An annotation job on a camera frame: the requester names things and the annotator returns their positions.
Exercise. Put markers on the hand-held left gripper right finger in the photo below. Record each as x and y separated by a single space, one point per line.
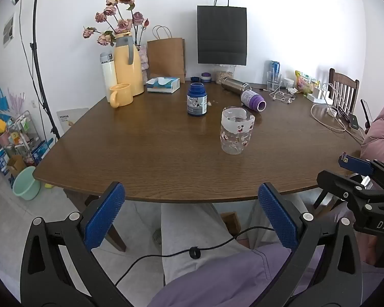
278 217

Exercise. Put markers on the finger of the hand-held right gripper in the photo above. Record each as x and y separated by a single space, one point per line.
355 163
339 184

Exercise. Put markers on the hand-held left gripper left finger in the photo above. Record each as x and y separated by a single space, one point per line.
105 217

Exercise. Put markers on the clear printed glass cup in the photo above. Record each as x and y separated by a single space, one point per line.
236 131

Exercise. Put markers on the small black device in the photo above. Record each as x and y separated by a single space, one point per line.
353 121

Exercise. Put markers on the black phone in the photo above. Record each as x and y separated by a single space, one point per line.
366 113

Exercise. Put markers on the person's purple top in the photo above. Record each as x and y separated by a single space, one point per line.
236 278

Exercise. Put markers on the white power strip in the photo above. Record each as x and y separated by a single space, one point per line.
320 96

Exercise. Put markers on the person's grey trouser legs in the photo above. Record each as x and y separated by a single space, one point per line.
195 230

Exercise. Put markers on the green plastic basin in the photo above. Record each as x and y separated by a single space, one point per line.
26 184

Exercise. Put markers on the colourful snack bag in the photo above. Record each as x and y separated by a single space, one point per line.
304 83

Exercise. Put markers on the white earphones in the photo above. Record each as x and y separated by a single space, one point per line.
283 94

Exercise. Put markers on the white leaflet board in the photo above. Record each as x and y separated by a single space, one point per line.
71 120

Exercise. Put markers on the cardboard box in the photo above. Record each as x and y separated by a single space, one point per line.
16 164

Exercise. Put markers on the clear drinking glass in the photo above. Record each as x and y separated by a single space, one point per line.
273 81

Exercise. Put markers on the metal storage rack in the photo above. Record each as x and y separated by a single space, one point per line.
20 134

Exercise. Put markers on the purple white bottle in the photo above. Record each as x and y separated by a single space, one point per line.
253 99

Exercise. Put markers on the yellow mug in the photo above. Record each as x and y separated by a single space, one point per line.
121 94

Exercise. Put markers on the blue drink can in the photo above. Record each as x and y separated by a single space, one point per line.
274 67

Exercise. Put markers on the stainless steel thermos flask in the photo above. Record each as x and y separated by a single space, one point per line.
235 85

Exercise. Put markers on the white thermos bottle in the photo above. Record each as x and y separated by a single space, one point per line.
108 76

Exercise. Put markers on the blue supplement bottle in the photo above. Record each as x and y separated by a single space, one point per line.
196 99

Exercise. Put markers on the blue white tissue box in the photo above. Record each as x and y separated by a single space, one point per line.
163 85

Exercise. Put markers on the yellow thermos jug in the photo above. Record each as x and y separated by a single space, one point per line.
128 67

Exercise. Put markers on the glass jar of oats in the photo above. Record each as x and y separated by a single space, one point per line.
225 74

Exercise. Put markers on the small purple lidded jar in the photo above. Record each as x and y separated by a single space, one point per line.
206 77

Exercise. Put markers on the dark blue lid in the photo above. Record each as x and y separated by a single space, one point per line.
195 79

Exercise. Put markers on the pink flower vase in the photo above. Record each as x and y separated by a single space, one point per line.
143 58

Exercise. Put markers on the brown paper bag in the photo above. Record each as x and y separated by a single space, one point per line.
166 57

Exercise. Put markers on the black paper bag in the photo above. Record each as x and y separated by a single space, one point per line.
221 38

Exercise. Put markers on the black light stand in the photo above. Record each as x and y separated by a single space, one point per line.
35 48

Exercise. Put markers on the dried pink rose bouquet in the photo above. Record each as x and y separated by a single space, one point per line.
120 19

